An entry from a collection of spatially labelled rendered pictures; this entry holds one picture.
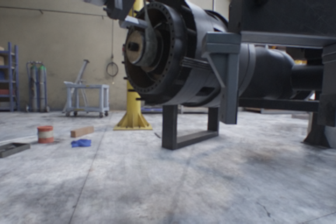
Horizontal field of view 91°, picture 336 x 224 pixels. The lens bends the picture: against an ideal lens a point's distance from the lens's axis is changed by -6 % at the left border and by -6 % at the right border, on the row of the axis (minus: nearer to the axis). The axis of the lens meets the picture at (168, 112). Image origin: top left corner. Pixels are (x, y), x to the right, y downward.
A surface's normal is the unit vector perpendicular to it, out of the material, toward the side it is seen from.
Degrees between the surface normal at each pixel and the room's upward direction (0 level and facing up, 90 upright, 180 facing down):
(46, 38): 90
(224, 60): 90
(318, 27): 90
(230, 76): 90
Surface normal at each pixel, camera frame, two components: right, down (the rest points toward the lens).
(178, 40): 0.66, 0.09
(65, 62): 0.26, 0.10
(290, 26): -0.01, 0.10
